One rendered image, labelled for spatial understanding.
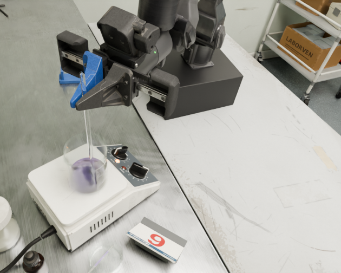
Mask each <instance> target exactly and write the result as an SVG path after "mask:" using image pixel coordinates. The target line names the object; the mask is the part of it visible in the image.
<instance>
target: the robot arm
mask: <svg viewBox="0 0 341 273"><path fill-rule="evenodd" d="M225 17H226V13H225V8H224V5H223V0H139V6H138V11H137V15H135V14H132V13H130V12H128V11H125V10H123V9H121V8H118V7H116V6H111V7H110V8H109V10H108V11H107V12H106V13H105V14H104V15H103V16H102V18H101V19H100V20H99V21H98V22H97V27H98V29H100V32H101V34H102V37H103V40H104V43H102V44H101V45H100V46H99V49H95V48H94V49H93V52H92V53H91V52H90V50H89V48H88V40H87V39H85V38H84V37H81V36H79V35H77V34H74V33H72V32H69V31H67V30H65V31H64V32H62V33H60V34H58V35H57V36H56V39H57V45H58V52H59V56H60V63H61V69H62V70H63V71H64V72H66V73H68V74H70V75H73V76H75V77H77V78H80V72H81V71H83V72H84V73H85V78H86V89H87V93H86V94H84V95H83V96H82V91H81V83H80V84H79V86H78V87H77V89H76V91H75V93H74V94H73V97H72V98H71V100H70V106H71V108H76V110H77V111H84V110H88V109H94V108H101V107H109V106H121V105H124V106H127V107H129V106H130V105H131V104H132V99H133V98H135V97H138V95H139V91H141V92H143V93H146V94H148V95H150V101H149V102H148V103H147V104H146V106H147V110H148V111H150V112H152V113H155V114H157V115H159V116H161V117H163V118H168V117H170V116H171V114H172V113H173V112H174V110H175V108H176V102H177V98H178V92H179V87H180V82H179V79H178V78H177V77H176V76H174V75H172V74H169V73H167V72H165V71H162V70H160V69H157V68H155V69H154V70H152V69H153V68H154V67H155V66H156V65H157V66H159V67H163V65H164V64H165V60H166V56H167V55H168V54H169V53H170V52H171V50H172V49H174V50H176V51H178V52H180V51H182V49H183V48H185V51H184V53H181V56H182V57H183V58H184V60H185V61H186V62H187V64H188V65H189V66H190V67H191V69H193V70H195V69H201V68H207V67H213V66H214V64H213V62H212V61H211V59H212V56H213V53H214V51H215V50H216V49H221V47H222V45H223V42H224V39H225V36H226V32H225V26H224V21H225ZM149 78H151V80H152V81H150V80H149Z"/></svg>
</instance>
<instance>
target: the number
mask: <svg viewBox="0 0 341 273"><path fill-rule="evenodd" d="M131 233H132V234H134V235H136V236H138V237H139V238H141V239H143V240H144V241H146V242H148V243H149V244H151V245H153V246H155V247H156V248H158V249H160V250H161V251H163V252H165V253H167V254H168V255H170V256H172V257H173V258H176V257H177V255H178V254H179V252H180V251H181V249H182V248H181V247H179V246H177V245H176V244H174V243H172V242H170V241H169V240H167V239H165V238H163V237H161V236H160V235H158V234H157V233H155V232H153V231H151V230H150V229H148V228H146V227H144V226H143V225H141V224H140V225H139V226H137V227H136V228H135V229H134V230H132V231H131Z"/></svg>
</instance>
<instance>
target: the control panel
mask: <svg viewBox="0 0 341 273"><path fill-rule="evenodd" d="M122 146H123V145H114V146H108V152H107V159H108V160H109V161H110V162H111V163H112V164H113V165H114V166H115V167H116V168H117V170H118V171H119V172H120V173H121V174H122V175H123V176H124V177H125V178H126V179H127V180H128V181H129V182H130V183H131V184H132V185H133V186H134V187H137V186H141V185H145V184H149V183H153V182H156V181H159V180H157V179H156V178H155V177H154V176H153V175H152V174H151V173H150V172H149V171H148V172H147V174H146V175H145V177H144V178H143V179H139V178H136V177H134V176H133V175H131V173H130V171H129V169H130V167H131V165H132V164H133V162H135V163H138V164H140V165H142V164H141V163H140V162H139V161H138V160H137V159H136V158H135V157H134V156H133V155H132V154H131V153H130V152H129V151H128V150H127V151H126V155H127V158H126V159H125V160H120V159H117V158H115V157H114V156H113V155H112V150H113V149H116V148H117V147H122ZM116 160H119V161H120V162H116ZM122 166H124V167H126V169H123V168H122ZM142 166H143V165H142Z"/></svg>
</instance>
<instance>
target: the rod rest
mask: <svg viewBox="0 0 341 273"><path fill-rule="evenodd" d="M59 83H60V84H71V83H80V78H77V77H75V76H73V75H70V74H64V71H63V70H62V69H61V73H60V74H59Z"/></svg>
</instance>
